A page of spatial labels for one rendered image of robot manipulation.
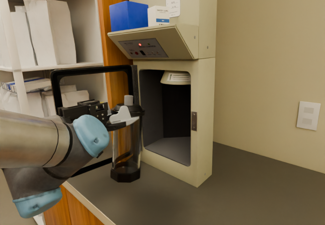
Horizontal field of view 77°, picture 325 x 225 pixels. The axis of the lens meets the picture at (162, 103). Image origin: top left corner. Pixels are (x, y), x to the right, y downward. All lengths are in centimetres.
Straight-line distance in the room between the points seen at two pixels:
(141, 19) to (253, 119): 70
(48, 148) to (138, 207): 48
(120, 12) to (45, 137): 53
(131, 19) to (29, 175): 53
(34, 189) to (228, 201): 58
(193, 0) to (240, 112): 63
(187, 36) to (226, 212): 55
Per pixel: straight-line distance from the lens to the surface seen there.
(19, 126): 32
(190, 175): 83
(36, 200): 46
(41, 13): 175
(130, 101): 65
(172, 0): 75
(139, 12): 77
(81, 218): 107
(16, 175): 49
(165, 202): 78
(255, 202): 82
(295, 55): 102
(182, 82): 76
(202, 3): 70
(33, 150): 33
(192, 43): 64
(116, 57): 90
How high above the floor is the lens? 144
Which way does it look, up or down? 14 degrees down
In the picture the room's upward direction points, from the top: 2 degrees counter-clockwise
